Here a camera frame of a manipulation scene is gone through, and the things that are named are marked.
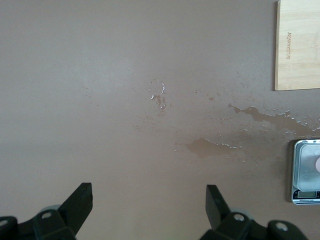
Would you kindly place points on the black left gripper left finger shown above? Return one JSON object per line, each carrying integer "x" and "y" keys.
{"x": 72, "y": 207}

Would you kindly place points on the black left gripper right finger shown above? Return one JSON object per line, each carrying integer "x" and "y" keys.
{"x": 217, "y": 210}

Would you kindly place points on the wooden cutting board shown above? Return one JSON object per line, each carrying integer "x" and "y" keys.
{"x": 300, "y": 50}

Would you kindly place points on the pink plastic cup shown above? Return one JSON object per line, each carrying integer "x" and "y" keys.
{"x": 317, "y": 163}

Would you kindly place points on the silver digital kitchen scale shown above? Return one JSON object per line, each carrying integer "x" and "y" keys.
{"x": 306, "y": 175}

